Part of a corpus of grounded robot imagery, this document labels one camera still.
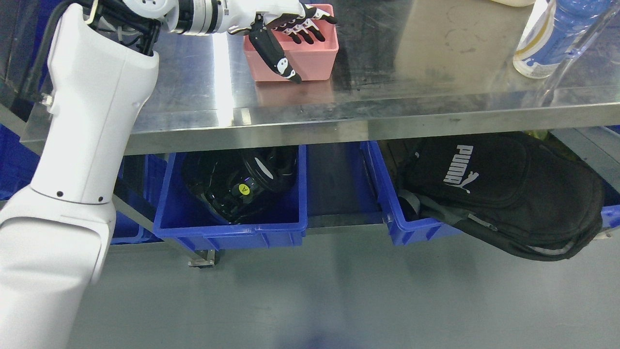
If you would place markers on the black white robot little finger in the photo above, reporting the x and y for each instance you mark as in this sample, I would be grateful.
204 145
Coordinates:
293 39

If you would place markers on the black white robot ring finger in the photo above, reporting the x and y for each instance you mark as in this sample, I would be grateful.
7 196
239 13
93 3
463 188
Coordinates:
305 36

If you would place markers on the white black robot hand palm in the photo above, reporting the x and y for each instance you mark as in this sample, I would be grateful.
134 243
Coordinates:
240 15

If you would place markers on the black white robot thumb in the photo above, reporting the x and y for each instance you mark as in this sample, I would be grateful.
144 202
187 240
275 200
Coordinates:
272 54

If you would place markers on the black white robot index finger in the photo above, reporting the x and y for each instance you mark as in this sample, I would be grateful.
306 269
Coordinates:
308 16

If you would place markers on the black white robot middle finger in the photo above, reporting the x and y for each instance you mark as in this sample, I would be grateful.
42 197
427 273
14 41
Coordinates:
313 30

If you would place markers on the pink plastic storage box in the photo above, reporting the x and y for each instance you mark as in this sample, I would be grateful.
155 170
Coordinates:
313 62

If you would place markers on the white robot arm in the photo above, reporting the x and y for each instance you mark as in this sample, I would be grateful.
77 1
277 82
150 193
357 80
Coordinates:
56 231

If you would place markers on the stainless steel table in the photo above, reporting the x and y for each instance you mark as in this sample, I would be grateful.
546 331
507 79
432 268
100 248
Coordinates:
404 68

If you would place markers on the black helmet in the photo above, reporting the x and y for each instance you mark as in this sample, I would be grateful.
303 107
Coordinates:
236 185

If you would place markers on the blue bin with helmet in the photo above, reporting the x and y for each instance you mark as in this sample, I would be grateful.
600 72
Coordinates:
182 218

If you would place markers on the blue bin with bag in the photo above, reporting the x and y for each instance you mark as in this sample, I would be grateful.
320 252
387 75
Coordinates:
402 231

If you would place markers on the white blue bottle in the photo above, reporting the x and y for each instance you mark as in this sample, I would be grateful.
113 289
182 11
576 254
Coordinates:
530 43

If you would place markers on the blue bin far left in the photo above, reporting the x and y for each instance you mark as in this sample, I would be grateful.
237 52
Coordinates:
18 164

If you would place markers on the black Puma bag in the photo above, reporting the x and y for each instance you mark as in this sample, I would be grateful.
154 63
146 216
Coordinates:
510 190

